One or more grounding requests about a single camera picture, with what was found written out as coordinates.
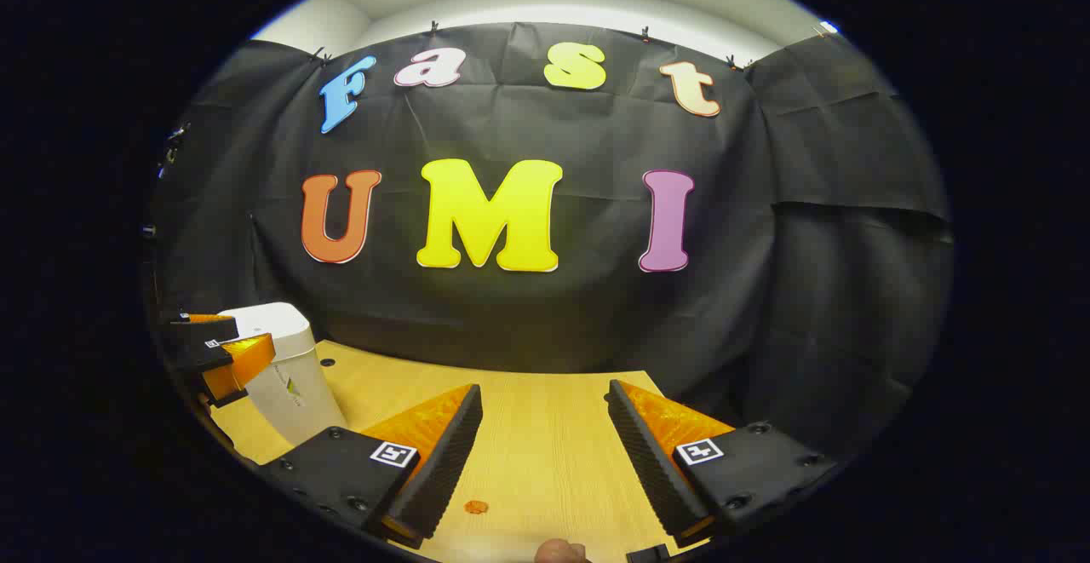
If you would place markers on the white desktop garbage bin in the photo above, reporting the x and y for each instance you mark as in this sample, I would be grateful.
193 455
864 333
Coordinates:
281 333

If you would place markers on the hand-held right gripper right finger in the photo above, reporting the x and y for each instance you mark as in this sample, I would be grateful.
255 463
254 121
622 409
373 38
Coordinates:
647 461

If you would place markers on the orange paper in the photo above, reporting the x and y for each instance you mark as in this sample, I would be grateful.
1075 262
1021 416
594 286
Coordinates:
476 508

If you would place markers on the black backdrop cloth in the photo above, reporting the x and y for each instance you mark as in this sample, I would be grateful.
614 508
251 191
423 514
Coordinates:
596 316

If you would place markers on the wooden desktop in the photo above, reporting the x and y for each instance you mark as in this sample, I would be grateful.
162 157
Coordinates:
545 444

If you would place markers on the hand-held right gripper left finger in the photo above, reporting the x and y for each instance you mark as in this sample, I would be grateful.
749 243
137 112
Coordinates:
443 461

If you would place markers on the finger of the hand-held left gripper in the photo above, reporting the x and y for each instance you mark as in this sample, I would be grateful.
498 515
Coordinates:
243 359
204 318

